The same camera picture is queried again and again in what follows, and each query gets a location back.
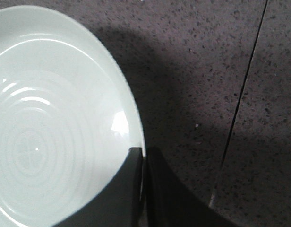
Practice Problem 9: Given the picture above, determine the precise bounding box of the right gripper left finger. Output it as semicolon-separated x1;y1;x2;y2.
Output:
56;148;143;227

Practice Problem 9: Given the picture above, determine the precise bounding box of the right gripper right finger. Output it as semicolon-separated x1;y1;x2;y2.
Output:
146;147;237;227

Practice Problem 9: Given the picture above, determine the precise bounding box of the light green round plate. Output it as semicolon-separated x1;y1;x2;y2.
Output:
0;6;146;227

